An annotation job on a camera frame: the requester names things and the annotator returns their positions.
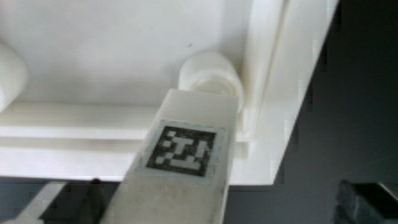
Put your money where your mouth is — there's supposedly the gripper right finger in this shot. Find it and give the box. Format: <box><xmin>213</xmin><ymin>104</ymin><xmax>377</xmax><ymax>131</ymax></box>
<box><xmin>334</xmin><ymin>180</ymin><xmax>398</xmax><ymax>224</ymax></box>

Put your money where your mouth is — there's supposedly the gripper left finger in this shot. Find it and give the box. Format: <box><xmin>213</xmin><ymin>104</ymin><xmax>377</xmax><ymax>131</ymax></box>
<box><xmin>16</xmin><ymin>179</ymin><xmax>119</xmax><ymax>224</ymax></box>

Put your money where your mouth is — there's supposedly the white leg with tag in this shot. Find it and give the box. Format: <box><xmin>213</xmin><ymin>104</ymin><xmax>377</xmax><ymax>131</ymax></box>
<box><xmin>101</xmin><ymin>90</ymin><xmax>238</xmax><ymax>224</ymax></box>

